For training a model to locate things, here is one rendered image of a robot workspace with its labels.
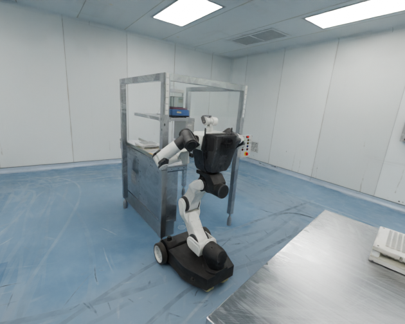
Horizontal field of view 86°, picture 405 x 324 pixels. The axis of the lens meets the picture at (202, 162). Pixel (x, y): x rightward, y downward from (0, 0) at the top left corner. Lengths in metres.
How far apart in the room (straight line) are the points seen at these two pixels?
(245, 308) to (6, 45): 5.19
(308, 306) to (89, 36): 5.36
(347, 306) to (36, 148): 5.21
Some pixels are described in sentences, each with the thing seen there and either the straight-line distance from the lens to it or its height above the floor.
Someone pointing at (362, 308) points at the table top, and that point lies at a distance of 0.99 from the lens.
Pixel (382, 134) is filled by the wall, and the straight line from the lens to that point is 4.94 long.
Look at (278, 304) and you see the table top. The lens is 0.86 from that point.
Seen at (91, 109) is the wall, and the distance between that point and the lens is 5.36.
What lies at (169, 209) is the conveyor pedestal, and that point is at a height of 0.34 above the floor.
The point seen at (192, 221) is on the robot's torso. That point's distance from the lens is 2.07.
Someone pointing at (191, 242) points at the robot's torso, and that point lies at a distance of 2.05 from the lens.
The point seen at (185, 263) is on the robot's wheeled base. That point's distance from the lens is 2.06.
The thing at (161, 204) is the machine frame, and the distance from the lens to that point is 2.17.
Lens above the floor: 1.48
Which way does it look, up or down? 15 degrees down
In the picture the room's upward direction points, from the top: 4 degrees clockwise
